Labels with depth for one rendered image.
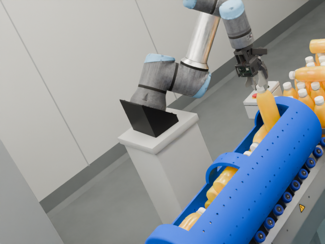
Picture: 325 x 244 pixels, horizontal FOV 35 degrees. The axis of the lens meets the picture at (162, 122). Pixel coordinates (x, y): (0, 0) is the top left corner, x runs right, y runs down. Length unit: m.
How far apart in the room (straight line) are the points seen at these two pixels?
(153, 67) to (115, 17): 2.27
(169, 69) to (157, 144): 0.38
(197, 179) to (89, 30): 2.29
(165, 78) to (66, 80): 2.10
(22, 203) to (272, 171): 1.71
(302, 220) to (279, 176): 0.27
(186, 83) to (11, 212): 1.30
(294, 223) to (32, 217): 1.69
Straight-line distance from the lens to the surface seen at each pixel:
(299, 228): 2.18
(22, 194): 3.21
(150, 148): 2.55
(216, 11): 2.07
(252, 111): 2.63
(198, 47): 2.62
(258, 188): 1.91
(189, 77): 2.62
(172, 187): 2.68
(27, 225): 3.28
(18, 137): 4.50
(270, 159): 1.99
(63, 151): 4.69
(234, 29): 1.97
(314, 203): 2.27
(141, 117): 2.61
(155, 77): 2.61
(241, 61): 2.02
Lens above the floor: 2.27
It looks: 25 degrees down
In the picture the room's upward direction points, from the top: 24 degrees counter-clockwise
